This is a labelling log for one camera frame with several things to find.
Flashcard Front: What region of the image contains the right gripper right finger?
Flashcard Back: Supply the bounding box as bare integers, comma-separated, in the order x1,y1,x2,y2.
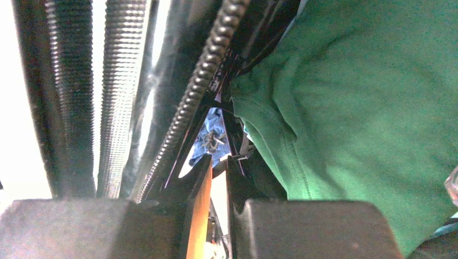
226,158,402,258

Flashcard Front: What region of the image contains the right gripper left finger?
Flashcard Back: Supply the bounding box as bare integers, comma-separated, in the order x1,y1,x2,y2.
1,155,212,258

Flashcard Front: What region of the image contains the black ribbed hard-shell suitcase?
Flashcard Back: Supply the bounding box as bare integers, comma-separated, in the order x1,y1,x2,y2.
12,1,305,203

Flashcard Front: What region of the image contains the dark green garment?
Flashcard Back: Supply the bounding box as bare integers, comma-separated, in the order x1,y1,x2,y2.
231,1,457,256

